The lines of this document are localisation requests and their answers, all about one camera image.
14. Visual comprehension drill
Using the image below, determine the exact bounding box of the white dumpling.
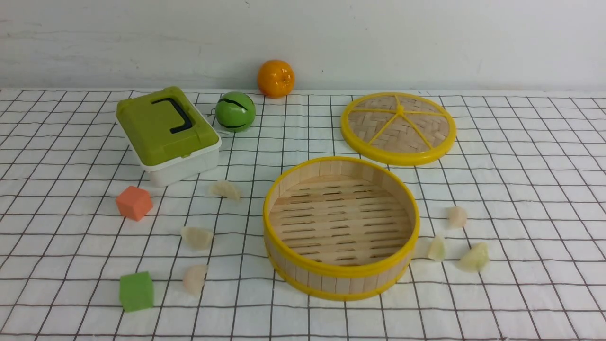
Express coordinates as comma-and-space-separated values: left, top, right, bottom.
210, 180, 241, 201
427, 235, 446, 262
180, 226, 214, 251

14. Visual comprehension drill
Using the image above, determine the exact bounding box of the pinkish dumpling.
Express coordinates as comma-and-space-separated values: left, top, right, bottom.
447, 206, 468, 229
182, 265, 208, 298

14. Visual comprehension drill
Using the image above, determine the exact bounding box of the greenish dumpling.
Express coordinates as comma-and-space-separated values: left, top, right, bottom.
457, 242, 490, 273

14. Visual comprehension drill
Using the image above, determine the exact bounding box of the bamboo steamer tray yellow rim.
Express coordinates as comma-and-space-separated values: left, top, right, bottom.
263, 157, 420, 301

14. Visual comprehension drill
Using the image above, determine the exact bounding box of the bamboo steamer lid yellow rim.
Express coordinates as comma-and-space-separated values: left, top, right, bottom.
340, 91, 457, 166

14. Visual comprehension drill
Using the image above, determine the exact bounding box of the green toy ball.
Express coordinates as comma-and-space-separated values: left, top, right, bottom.
215, 91, 256, 132

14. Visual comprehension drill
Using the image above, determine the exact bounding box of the orange toy fruit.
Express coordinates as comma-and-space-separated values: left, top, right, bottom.
257, 60, 296, 99

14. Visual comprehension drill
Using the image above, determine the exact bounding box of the green lid white box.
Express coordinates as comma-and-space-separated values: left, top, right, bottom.
116, 86, 222, 188

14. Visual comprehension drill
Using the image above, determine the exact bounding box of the orange foam cube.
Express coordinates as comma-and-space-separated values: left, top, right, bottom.
116, 186, 153, 222

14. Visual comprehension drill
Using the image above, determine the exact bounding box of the green foam cube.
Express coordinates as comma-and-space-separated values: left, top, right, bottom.
119, 271, 154, 313

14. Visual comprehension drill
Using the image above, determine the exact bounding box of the white checkered tablecloth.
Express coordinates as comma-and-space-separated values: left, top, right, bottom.
0, 89, 606, 341

